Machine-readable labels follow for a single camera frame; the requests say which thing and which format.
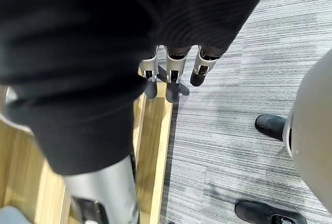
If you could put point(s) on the dark robot foot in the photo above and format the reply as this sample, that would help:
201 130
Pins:
262 212
271 126

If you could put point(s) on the silver robot leg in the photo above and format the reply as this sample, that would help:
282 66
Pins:
313 120

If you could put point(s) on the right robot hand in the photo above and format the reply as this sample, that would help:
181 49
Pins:
77 53

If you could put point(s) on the grey slipper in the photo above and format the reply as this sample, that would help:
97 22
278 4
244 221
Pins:
14 216

